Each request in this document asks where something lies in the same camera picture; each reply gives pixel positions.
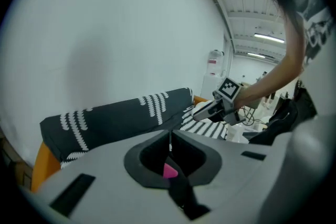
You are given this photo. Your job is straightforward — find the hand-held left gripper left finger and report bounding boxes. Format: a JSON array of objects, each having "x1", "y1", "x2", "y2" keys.
[{"x1": 19, "y1": 130, "x2": 184, "y2": 224}]

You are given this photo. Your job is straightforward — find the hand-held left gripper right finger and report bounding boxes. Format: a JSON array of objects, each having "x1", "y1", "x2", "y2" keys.
[{"x1": 170, "y1": 114, "x2": 335, "y2": 224}]

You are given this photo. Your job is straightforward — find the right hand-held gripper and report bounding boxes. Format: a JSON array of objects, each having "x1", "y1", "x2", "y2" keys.
[{"x1": 192, "y1": 77, "x2": 247, "y2": 125}]

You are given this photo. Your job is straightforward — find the white fried egg pillow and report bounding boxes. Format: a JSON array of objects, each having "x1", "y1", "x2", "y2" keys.
[{"x1": 194, "y1": 101, "x2": 211, "y2": 110}]

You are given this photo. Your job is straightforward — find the clear plastic storage bin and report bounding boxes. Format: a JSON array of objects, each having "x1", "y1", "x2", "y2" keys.
[{"x1": 225, "y1": 123, "x2": 263, "y2": 143}]

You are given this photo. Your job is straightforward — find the pink star pillow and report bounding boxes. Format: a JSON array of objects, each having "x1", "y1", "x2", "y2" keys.
[{"x1": 162, "y1": 163, "x2": 179, "y2": 179}]

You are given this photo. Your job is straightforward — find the person's right forearm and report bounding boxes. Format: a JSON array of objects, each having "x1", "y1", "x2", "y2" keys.
[{"x1": 233, "y1": 14, "x2": 307, "y2": 111}]

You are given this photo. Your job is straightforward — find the white cabinet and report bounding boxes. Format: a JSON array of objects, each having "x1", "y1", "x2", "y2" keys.
[{"x1": 201, "y1": 74, "x2": 229, "y2": 103}]

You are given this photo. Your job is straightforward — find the clear water jug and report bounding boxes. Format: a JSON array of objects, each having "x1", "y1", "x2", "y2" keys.
[{"x1": 207, "y1": 49, "x2": 224, "y2": 77}]

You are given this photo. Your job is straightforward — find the black white striped sofa cover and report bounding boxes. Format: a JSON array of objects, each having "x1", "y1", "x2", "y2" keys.
[{"x1": 39, "y1": 87, "x2": 229, "y2": 170}]

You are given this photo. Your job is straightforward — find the black white striped sofa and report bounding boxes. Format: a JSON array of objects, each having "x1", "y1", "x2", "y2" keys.
[{"x1": 31, "y1": 95, "x2": 208, "y2": 192}]

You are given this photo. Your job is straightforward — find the person's printed t-shirt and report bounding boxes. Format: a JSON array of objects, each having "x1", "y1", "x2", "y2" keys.
[{"x1": 278, "y1": 0, "x2": 334, "y2": 71}]

